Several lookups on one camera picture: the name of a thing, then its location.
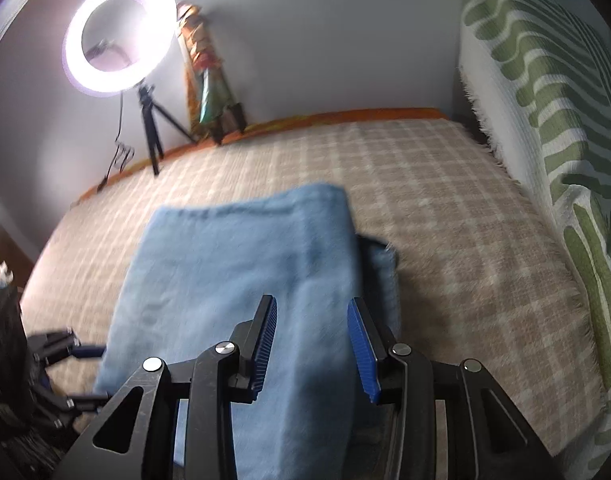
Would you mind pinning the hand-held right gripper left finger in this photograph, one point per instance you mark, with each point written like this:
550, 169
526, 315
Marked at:
265, 346

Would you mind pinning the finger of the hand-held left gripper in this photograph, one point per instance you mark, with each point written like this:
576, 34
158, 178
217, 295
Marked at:
88, 351
85, 402

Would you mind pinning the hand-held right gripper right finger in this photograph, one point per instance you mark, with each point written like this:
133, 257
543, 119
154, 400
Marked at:
363, 351

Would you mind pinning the blue denim pants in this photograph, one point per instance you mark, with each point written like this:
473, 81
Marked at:
235, 260

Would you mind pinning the beige checked blanket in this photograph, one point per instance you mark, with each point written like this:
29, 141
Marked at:
460, 285

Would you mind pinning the black tripod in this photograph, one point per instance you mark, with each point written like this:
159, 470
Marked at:
148, 125

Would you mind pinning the orange bed sheet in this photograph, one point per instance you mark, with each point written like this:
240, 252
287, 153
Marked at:
335, 115

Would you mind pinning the colourful rolled fabric bundle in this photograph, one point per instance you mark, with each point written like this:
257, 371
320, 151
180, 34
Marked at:
205, 75

